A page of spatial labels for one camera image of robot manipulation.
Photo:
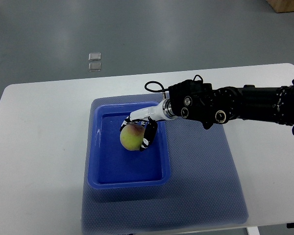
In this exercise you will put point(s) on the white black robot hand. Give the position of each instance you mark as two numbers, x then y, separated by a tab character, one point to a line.
148	118

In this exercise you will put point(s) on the green red peach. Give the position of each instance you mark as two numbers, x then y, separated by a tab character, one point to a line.
131	137

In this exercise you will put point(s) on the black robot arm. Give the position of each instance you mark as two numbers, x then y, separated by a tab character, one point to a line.
198	101

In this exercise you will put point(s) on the upper metal floor plate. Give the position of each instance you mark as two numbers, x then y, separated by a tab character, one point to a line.
94	56

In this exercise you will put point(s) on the blue plastic tray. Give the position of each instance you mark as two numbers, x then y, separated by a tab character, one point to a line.
112	166

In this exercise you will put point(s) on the blue grey table mat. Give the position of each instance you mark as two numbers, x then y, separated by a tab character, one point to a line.
203	190

